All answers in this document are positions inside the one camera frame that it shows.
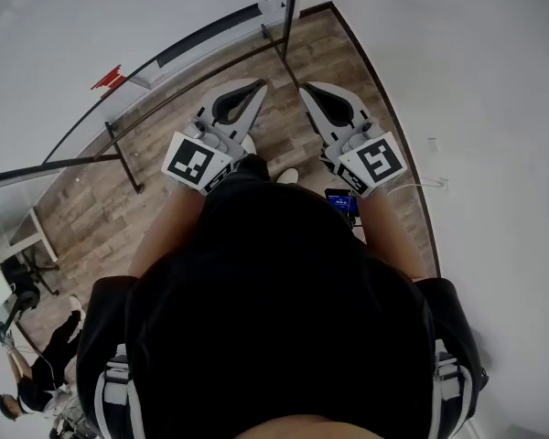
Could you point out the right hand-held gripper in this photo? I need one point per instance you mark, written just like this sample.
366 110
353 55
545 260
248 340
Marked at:
370 160

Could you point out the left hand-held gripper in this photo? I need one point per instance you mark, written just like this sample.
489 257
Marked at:
196 158

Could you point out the person's right forearm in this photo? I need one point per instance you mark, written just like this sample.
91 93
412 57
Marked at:
391 236

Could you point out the person's left forearm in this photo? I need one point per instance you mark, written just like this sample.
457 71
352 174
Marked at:
164 231

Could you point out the grey whiteboard tray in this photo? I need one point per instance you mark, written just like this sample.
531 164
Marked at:
201 46

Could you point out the black metal whiteboard stand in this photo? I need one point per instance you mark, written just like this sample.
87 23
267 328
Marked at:
128 163

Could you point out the red whiteboard eraser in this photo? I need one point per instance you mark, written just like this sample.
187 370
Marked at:
108 80

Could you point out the large white whiteboard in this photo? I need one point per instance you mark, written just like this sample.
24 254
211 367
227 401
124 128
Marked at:
73 35

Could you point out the person's left white shoe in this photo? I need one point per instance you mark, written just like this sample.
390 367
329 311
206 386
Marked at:
250 144

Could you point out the person's white shoe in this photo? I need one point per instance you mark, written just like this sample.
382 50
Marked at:
288 175
250 144

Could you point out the dark wooden baseboard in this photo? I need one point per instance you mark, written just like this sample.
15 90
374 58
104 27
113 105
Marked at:
393 108

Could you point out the person's right white shoe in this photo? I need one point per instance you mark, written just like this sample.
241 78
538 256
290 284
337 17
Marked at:
288 175

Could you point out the small blue screen device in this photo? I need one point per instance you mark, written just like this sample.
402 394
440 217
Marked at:
342 201

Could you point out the person's black shirt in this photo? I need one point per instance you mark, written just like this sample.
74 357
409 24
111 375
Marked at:
279 300

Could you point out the white desk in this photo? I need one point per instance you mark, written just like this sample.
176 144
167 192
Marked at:
9 245

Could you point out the black office chair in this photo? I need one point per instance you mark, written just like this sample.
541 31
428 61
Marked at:
27 277

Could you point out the white wall outlet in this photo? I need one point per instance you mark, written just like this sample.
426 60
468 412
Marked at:
433 145

